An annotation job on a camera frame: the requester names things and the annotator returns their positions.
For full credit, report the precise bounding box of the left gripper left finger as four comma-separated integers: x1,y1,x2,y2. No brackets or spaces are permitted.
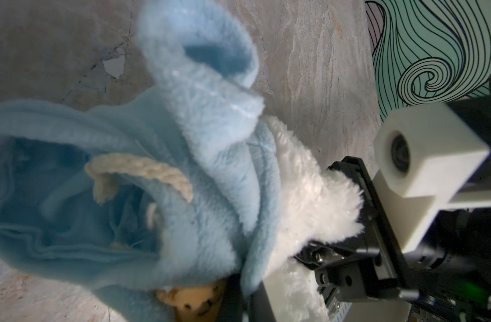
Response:
216,275,249,322

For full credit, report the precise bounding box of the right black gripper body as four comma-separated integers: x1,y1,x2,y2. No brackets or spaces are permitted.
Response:
296,156,491,321

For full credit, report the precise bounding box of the light blue fleece hoodie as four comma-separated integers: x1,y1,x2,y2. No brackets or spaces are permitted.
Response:
0,1,281,321

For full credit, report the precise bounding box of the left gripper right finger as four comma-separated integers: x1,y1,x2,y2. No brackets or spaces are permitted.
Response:
249,283,276,322

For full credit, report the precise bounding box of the white teddy bear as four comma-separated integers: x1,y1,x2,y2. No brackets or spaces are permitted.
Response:
263,116,364,321

